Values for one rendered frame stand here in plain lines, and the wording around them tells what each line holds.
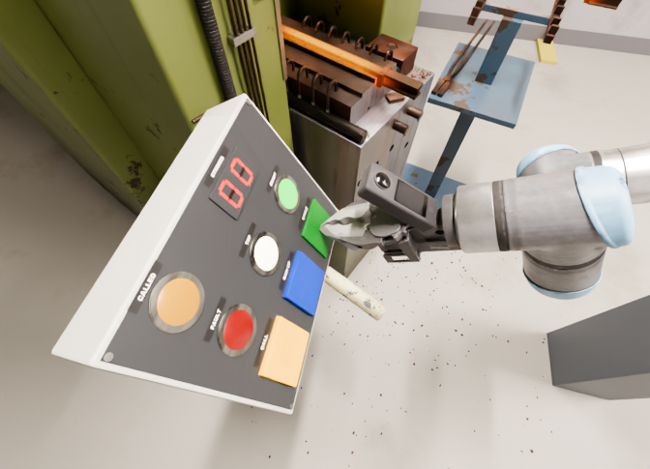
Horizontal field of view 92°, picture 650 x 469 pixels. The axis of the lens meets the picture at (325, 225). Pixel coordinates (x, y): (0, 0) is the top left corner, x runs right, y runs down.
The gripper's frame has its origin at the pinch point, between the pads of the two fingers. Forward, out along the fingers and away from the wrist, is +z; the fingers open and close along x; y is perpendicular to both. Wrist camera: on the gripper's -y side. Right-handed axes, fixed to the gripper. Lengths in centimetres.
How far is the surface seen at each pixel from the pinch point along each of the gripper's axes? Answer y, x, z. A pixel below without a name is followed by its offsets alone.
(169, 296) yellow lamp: -18.5, -20.0, 1.2
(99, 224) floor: 21, 33, 168
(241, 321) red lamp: -9.0, -19.1, 1.2
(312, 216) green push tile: -2.1, 0.6, 1.3
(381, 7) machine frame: -1, 73, 0
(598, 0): 32, 97, -53
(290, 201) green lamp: -7.9, -0.8, 1.2
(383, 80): 4.5, 44.8, -2.3
